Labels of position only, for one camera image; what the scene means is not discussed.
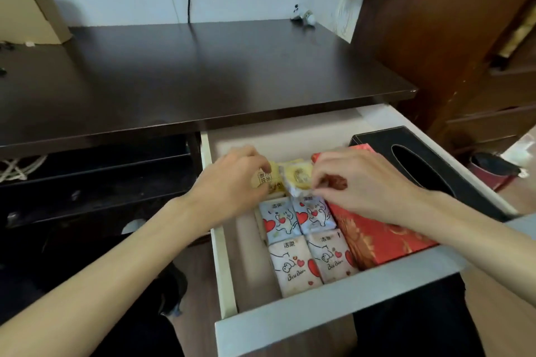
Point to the dark brown wooden desk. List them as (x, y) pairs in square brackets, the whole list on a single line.
[(188, 76)]

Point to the pale yellow snack packet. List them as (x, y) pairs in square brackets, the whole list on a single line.
[(298, 174)]

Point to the white drawer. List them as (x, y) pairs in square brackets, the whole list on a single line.
[(293, 319)]

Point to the person's right hand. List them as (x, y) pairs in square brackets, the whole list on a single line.
[(372, 189)]

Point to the person's black trousers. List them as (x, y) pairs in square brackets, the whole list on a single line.
[(418, 327)]

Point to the cartoon heart tissue packet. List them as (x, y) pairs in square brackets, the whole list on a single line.
[(295, 266), (278, 220), (314, 214), (333, 256)]

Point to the person's right forearm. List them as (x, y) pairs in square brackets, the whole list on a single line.
[(481, 239)]

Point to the small white toy figurine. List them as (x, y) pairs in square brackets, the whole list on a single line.
[(305, 16)]

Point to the black keyboard tray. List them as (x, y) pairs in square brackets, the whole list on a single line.
[(96, 185)]

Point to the person's left forearm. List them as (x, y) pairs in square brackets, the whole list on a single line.
[(104, 277)]

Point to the person's right thumb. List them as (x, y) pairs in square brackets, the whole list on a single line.
[(331, 195)]

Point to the person's left thumb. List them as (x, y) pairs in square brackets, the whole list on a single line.
[(257, 192)]

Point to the person's left hand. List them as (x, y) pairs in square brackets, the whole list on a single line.
[(226, 193)]

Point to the brown wooden cabinet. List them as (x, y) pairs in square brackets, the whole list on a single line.
[(427, 26)]

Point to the black leather tissue box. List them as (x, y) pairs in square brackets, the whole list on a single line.
[(418, 141)]

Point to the red gold patterned packet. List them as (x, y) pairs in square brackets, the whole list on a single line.
[(377, 239)]

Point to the red bin with black bag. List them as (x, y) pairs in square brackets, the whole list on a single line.
[(492, 168)]

